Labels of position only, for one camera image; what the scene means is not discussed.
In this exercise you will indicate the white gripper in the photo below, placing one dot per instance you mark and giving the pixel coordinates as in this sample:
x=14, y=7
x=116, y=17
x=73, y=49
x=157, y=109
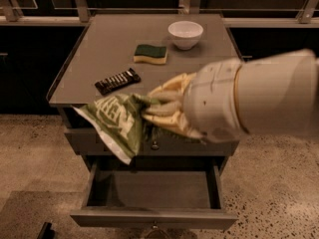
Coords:
x=211, y=99

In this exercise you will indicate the green jalapeno chip bag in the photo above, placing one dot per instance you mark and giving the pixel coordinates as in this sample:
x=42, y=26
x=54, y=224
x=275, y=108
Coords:
x=119, y=122

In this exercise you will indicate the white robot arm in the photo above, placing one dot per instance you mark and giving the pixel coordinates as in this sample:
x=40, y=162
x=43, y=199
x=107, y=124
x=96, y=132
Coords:
x=277, y=95

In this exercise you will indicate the grey top drawer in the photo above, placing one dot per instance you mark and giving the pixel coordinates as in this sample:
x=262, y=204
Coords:
x=85, y=141

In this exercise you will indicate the grey drawer cabinet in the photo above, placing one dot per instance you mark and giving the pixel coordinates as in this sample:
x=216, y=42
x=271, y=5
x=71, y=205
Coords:
x=108, y=48

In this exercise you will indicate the grey open middle drawer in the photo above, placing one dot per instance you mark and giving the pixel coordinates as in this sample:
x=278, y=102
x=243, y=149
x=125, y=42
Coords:
x=164, y=192

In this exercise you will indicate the brass middle drawer knob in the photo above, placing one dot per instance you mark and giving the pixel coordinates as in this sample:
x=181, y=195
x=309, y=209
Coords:
x=156, y=233

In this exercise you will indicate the green yellow sponge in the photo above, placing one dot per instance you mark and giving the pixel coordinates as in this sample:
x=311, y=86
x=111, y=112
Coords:
x=145, y=53

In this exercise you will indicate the dark striped snack bar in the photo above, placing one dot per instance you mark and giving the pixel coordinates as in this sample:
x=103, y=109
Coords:
x=118, y=81

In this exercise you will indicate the round brass top knob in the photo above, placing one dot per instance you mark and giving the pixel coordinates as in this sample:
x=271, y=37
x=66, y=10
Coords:
x=155, y=145

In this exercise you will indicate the white ceramic bowl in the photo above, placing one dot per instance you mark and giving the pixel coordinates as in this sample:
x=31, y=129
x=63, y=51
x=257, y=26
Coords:
x=185, y=34

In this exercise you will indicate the black object on floor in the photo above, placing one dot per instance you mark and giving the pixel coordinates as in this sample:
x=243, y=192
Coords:
x=46, y=231

